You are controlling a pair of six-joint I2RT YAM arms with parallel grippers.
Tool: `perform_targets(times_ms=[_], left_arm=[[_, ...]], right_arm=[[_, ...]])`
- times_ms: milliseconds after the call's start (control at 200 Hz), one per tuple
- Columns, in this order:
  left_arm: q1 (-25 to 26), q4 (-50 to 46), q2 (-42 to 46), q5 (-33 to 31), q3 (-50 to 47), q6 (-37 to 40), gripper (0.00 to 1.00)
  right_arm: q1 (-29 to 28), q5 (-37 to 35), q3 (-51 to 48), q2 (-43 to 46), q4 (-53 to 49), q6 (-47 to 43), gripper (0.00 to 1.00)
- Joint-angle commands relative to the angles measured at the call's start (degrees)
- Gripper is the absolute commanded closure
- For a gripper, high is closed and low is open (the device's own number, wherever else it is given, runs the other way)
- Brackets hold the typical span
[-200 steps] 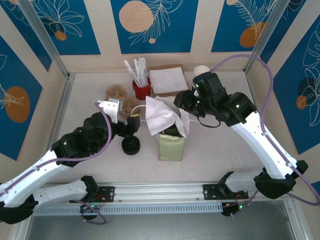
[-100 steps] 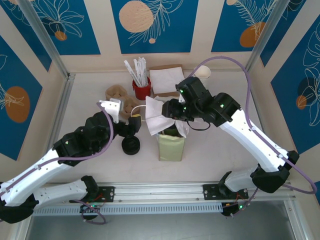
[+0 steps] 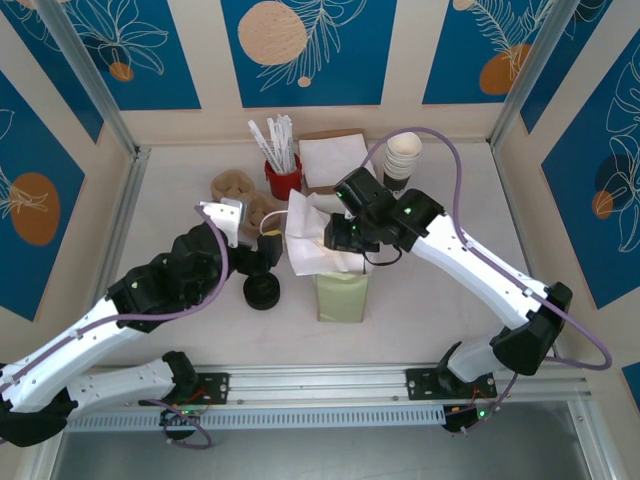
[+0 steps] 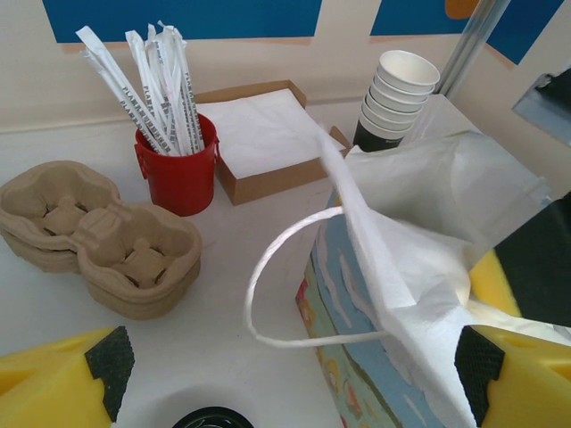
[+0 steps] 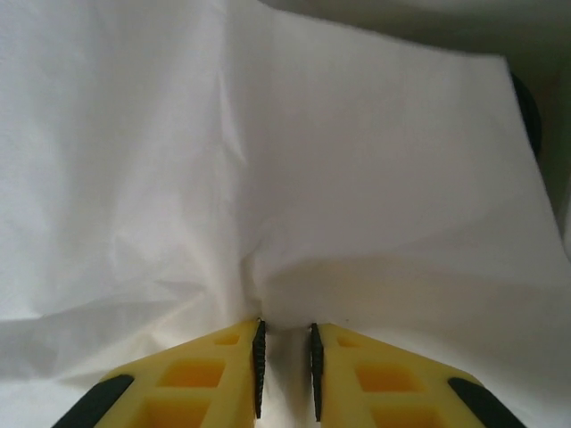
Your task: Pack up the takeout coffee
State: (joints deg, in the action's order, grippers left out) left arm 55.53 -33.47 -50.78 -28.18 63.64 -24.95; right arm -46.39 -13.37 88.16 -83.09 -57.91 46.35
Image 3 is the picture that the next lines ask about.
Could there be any stack of paper cups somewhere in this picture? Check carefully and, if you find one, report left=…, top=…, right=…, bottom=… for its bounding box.
left=388, top=130, right=424, bottom=160

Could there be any white paper napkin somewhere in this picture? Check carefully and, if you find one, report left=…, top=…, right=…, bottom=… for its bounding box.
left=284, top=188, right=351, bottom=277

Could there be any brown cardboard cup carrier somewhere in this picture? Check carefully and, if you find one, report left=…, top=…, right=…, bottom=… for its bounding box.
left=210, top=189, right=281, bottom=237
left=209, top=168, right=282, bottom=236

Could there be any red stirrer holder cup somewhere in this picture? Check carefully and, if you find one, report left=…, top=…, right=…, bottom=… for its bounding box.
left=263, top=153, right=304, bottom=201

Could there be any grey slotted cable duct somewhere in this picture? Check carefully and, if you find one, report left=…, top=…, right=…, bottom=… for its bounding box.
left=64, top=405, right=447, bottom=432

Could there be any white paper bag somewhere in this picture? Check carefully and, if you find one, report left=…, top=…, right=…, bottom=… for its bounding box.
left=258, top=209, right=374, bottom=325

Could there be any aluminium frame post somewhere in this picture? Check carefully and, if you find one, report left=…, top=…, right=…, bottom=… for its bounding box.
left=35, top=0, right=140, bottom=159
left=489, top=0, right=599, bottom=151

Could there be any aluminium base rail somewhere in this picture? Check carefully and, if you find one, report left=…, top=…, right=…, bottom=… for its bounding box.
left=192, top=362, right=591, bottom=409

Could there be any white napkin stack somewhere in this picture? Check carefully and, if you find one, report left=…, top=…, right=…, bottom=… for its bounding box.
left=298, top=135, right=372, bottom=190

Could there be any aluminium side frame rail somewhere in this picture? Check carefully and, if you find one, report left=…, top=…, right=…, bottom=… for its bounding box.
left=492, top=144, right=619, bottom=480
left=84, top=147, right=151, bottom=321

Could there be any thin black right gripper cable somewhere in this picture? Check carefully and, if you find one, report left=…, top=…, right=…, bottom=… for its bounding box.
left=362, top=247, right=402, bottom=267

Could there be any brown cardboard napkin box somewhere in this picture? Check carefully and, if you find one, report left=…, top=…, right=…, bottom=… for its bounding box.
left=298, top=128, right=374, bottom=196

